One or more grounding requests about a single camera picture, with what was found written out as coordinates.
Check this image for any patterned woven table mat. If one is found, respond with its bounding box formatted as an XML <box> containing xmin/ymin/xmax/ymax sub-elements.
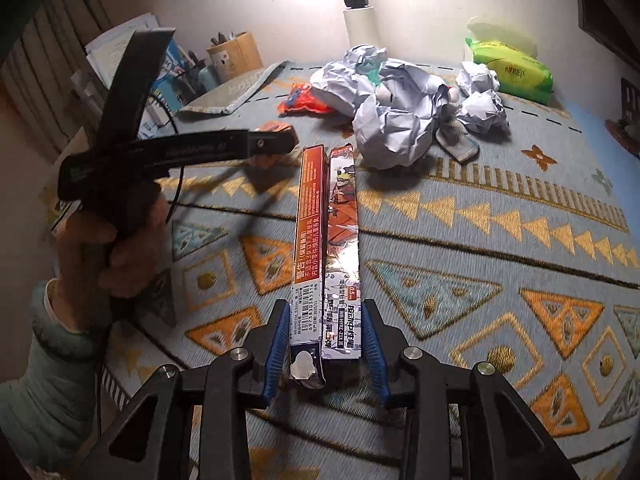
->
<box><xmin>45</xmin><ymin>60</ymin><xmax>640</xmax><ymax>480</ymax></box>

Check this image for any long orange pen box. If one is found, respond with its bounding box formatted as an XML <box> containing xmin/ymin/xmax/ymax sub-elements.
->
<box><xmin>288</xmin><ymin>144</ymin><xmax>332</xmax><ymax>394</ymax></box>

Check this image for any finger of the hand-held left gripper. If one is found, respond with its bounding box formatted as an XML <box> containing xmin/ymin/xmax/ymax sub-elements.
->
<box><xmin>149</xmin><ymin>126</ymin><xmax>300</xmax><ymax>175</ymax></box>
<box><xmin>99</xmin><ymin>28</ymin><xmax>177</xmax><ymax>147</ymax></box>

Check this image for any white desk lamp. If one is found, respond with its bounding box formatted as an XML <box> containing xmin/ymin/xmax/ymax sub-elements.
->
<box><xmin>334</xmin><ymin>0</ymin><xmax>376</xmax><ymax>54</ymax></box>

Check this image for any orange snack packet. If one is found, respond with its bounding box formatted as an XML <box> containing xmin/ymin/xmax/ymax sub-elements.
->
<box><xmin>278</xmin><ymin>81</ymin><xmax>335</xmax><ymax>117</ymax></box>

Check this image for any dark desk stand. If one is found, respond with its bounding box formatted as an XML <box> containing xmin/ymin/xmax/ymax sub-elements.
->
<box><xmin>604</xmin><ymin>77</ymin><xmax>640</xmax><ymax>149</ymax></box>

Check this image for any black cable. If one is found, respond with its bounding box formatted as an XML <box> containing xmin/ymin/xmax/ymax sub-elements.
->
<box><xmin>144</xmin><ymin>89</ymin><xmax>190</xmax><ymax>233</ymax></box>

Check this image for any stack of books and papers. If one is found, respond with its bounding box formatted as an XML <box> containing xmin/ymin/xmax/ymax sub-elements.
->
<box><xmin>71</xmin><ymin>12</ymin><xmax>211</xmax><ymax>142</ymax></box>

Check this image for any person's left hand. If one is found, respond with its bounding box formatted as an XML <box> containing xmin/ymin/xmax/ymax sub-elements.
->
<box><xmin>54</xmin><ymin>194</ymin><xmax>170</xmax><ymax>307</ymax></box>

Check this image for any cardboard box with tools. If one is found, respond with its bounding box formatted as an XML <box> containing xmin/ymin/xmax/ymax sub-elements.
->
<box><xmin>206</xmin><ymin>31</ymin><xmax>265</xmax><ymax>84</ymax></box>

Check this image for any white radiator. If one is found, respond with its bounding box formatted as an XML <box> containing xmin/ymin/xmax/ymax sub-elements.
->
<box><xmin>0</xmin><ymin>0</ymin><xmax>113</xmax><ymax>163</ymax></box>

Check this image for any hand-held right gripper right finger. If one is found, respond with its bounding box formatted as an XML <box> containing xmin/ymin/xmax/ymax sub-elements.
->
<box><xmin>362</xmin><ymin>299</ymin><xmax>582</xmax><ymax>480</ymax></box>

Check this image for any small orange box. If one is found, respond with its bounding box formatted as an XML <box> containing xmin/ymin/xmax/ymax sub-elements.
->
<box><xmin>252</xmin><ymin>120</ymin><xmax>297</xmax><ymax>168</ymax></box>

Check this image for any long illustrated pen box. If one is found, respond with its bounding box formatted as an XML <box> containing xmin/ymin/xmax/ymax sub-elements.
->
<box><xmin>320</xmin><ymin>142</ymin><xmax>363</xmax><ymax>362</ymax></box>

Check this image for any green tissue pack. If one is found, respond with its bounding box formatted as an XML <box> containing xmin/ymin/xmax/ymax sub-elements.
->
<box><xmin>465</xmin><ymin>16</ymin><xmax>555</xmax><ymax>106</ymax></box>

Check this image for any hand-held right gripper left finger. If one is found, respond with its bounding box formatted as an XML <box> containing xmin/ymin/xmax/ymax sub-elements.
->
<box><xmin>75</xmin><ymin>299</ymin><xmax>292</xmax><ymax>480</ymax></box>

